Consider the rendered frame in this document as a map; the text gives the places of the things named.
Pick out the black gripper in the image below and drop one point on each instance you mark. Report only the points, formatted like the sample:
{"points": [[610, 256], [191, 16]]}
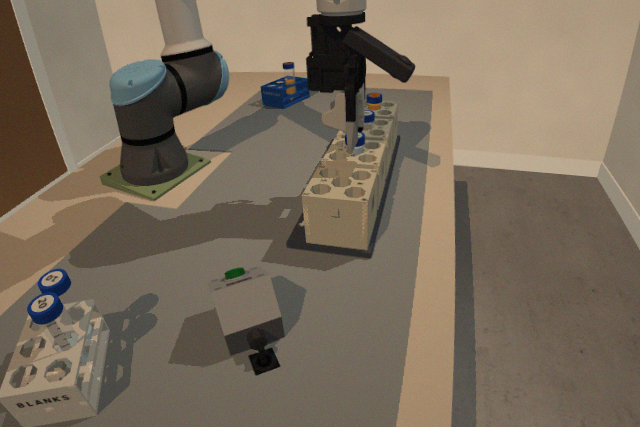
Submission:
{"points": [[335, 66]]}

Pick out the grey bench mat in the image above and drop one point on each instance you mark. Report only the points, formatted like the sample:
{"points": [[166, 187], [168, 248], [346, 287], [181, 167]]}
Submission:
{"points": [[346, 319]]}

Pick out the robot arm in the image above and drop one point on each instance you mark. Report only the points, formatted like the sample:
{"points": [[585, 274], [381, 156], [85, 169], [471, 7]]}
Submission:
{"points": [[146, 98]]}

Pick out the blue tube rack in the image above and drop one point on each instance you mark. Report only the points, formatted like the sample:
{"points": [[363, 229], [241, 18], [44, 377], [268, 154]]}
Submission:
{"points": [[273, 96]]}

